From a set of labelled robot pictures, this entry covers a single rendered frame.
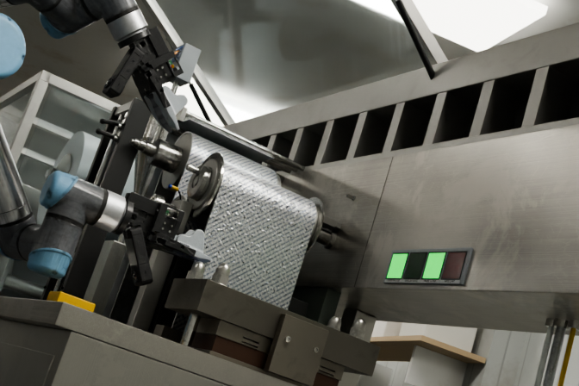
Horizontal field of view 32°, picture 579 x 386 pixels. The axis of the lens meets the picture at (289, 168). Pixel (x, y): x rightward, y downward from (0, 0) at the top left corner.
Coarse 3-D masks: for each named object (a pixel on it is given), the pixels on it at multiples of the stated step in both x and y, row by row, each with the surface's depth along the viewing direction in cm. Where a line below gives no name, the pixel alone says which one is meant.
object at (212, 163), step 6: (210, 162) 216; (216, 162) 214; (216, 168) 212; (216, 174) 211; (210, 186) 211; (210, 192) 210; (216, 192) 211; (204, 198) 211; (198, 204) 213; (210, 204) 212; (210, 210) 213; (312, 234) 221
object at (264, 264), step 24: (216, 216) 209; (240, 216) 212; (216, 240) 209; (240, 240) 212; (264, 240) 214; (288, 240) 217; (216, 264) 209; (240, 264) 211; (264, 264) 214; (288, 264) 216; (240, 288) 211; (264, 288) 213; (288, 288) 216
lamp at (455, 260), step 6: (450, 252) 188; (456, 252) 186; (462, 252) 185; (450, 258) 187; (456, 258) 186; (462, 258) 184; (450, 264) 187; (456, 264) 185; (462, 264) 184; (444, 270) 187; (450, 270) 186; (456, 270) 184; (444, 276) 187; (450, 276) 185; (456, 276) 184
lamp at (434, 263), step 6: (444, 252) 190; (432, 258) 192; (438, 258) 190; (426, 264) 193; (432, 264) 191; (438, 264) 190; (426, 270) 192; (432, 270) 191; (438, 270) 189; (426, 276) 191; (432, 276) 190; (438, 276) 188
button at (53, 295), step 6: (48, 294) 185; (54, 294) 182; (60, 294) 179; (66, 294) 180; (48, 300) 183; (54, 300) 180; (60, 300) 179; (66, 300) 180; (72, 300) 180; (78, 300) 181; (84, 300) 182; (78, 306) 181; (84, 306) 181; (90, 306) 182
